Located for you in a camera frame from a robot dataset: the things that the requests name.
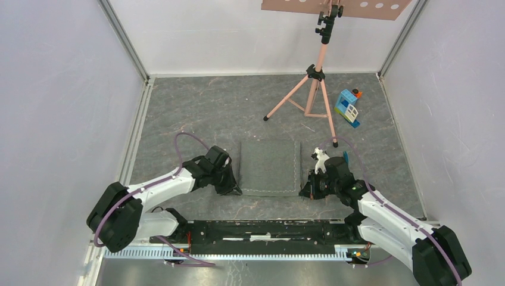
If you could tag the grey cloth napkin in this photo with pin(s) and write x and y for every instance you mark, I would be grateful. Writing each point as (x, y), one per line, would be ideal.
(270, 168)

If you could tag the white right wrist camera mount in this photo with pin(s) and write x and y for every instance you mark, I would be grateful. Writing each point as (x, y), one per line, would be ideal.
(320, 156)

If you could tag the colourful toy block house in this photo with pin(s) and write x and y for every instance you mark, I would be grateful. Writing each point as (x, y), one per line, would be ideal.
(346, 106)

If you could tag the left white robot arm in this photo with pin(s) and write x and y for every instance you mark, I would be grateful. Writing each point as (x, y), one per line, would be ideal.
(125, 213)

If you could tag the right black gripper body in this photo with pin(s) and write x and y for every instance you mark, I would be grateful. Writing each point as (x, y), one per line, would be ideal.
(321, 186)

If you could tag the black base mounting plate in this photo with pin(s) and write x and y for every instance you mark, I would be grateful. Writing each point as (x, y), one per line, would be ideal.
(263, 237)

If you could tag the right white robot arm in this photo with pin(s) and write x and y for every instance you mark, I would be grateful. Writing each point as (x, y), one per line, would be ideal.
(433, 254)

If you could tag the pink music stand tripod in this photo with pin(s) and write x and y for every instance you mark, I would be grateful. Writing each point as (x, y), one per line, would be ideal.
(328, 12)

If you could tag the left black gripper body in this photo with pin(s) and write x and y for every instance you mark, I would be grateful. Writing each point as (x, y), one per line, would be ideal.
(219, 179)

